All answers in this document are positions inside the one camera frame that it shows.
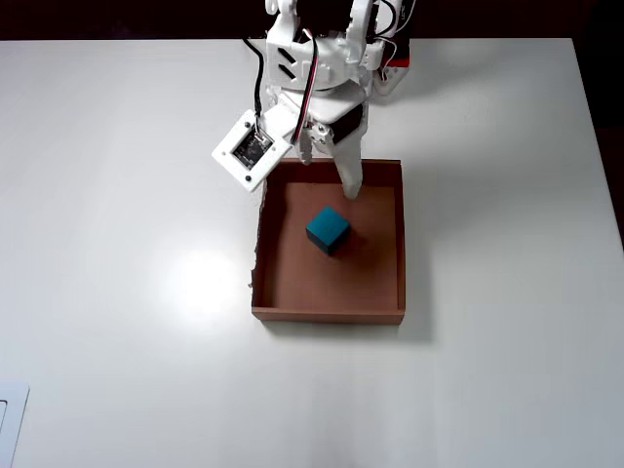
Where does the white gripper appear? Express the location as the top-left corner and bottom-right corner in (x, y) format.
(272, 81), (368, 201)

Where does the blue cube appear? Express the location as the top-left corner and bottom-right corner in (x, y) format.
(305, 206), (352, 256)

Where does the brown cardboard box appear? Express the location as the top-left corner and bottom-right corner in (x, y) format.
(248, 158), (407, 326)

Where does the red black table clamp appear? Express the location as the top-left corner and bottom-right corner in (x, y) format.
(387, 0), (414, 69)

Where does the white flat pad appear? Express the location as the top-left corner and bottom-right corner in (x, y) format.
(0, 382), (31, 468)

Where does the red white black servo cable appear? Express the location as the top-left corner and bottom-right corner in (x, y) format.
(291, 28), (323, 145)

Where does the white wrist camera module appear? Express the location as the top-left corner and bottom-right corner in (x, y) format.
(211, 107), (289, 192)

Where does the black camera cable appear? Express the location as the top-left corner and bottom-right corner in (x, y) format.
(242, 36), (267, 133)

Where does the white red robot base mount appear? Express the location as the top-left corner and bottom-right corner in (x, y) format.
(372, 67), (406, 98)

